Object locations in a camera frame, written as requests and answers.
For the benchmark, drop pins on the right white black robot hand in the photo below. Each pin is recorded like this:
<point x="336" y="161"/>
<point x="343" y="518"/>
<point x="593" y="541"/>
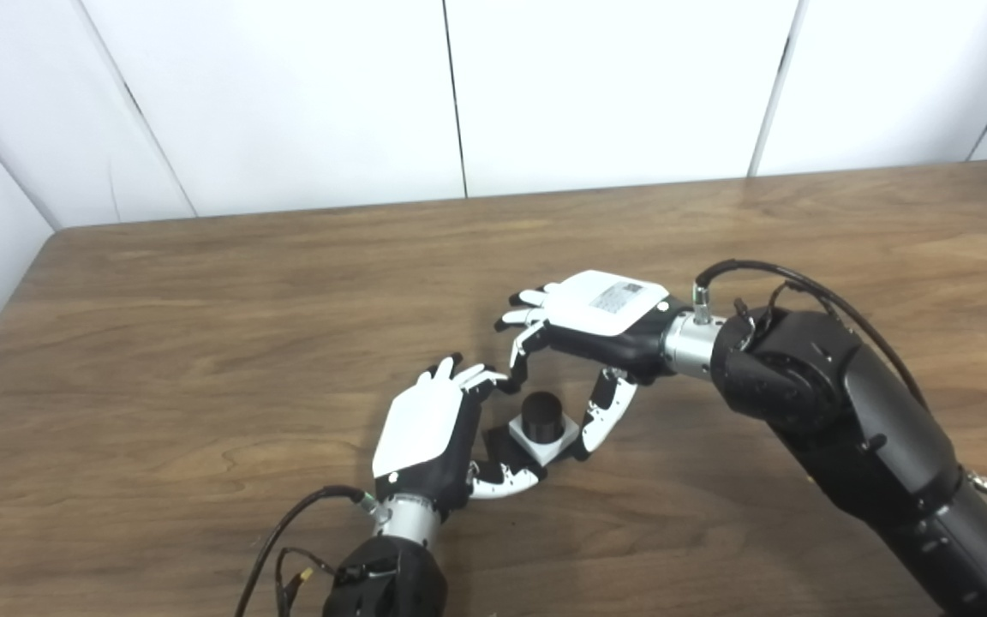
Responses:
<point x="605" y="304"/>

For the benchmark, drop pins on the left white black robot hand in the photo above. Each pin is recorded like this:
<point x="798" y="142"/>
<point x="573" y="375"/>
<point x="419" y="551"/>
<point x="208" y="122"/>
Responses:
<point x="421" y="428"/>

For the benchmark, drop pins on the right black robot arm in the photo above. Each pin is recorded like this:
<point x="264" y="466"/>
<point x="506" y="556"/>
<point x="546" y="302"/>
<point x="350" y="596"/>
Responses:
<point x="870" y="428"/>

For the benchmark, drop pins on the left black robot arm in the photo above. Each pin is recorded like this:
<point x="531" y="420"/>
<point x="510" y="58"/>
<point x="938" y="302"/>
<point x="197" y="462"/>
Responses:
<point x="391" y="583"/>

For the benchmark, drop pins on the white square piece with hole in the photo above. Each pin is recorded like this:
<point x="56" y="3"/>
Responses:
<point x="545" y="450"/>

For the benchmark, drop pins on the black peg with square base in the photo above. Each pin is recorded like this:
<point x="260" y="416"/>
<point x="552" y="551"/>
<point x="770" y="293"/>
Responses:
<point x="542" y="416"/>

